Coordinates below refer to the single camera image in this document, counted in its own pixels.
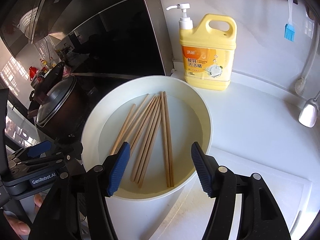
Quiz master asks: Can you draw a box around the wooden chopstick six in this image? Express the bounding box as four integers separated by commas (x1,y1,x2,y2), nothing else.
138,113,161,188

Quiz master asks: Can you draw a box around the wooden chopstick four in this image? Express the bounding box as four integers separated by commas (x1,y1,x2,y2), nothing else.
130,96,159,183

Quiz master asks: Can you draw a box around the wooden chopstick one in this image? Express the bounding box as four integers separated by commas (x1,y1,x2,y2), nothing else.
110,104,136,155

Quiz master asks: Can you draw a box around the person's left hand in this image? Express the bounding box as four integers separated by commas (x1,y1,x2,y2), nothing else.
4,193,44,236

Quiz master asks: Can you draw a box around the white cutting board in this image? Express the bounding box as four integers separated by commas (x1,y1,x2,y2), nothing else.
106,143,311,239

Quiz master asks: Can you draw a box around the blue silicone brush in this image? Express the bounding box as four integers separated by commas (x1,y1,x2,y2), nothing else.
284,0,295,42

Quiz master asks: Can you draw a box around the wooden chopstick seven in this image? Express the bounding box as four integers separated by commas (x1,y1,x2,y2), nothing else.
161,92,171,187

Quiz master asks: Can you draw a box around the yellow dish soap bottle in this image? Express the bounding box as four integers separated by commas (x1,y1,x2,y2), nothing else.
166,3,237,91

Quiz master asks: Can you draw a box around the black cooking pot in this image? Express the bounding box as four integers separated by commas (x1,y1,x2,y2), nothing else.
28,61,88,139

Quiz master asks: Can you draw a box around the wooden chopstick eight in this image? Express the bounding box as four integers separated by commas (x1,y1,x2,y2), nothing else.
163,92,174,187

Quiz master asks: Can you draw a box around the wooden chopstick five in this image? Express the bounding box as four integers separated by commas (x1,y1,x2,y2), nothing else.
134,96,160,184

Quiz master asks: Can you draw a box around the white round basin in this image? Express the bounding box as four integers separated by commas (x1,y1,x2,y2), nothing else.
81,76,213,201

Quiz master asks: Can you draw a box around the wooden chopstick two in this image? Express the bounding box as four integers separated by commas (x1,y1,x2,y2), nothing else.
119,94,150,144

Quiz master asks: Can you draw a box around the black range hood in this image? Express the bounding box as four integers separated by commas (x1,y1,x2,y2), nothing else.
1,0,174,75

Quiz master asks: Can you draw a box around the steel spatula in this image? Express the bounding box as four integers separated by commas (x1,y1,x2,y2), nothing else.
298,98,319,128

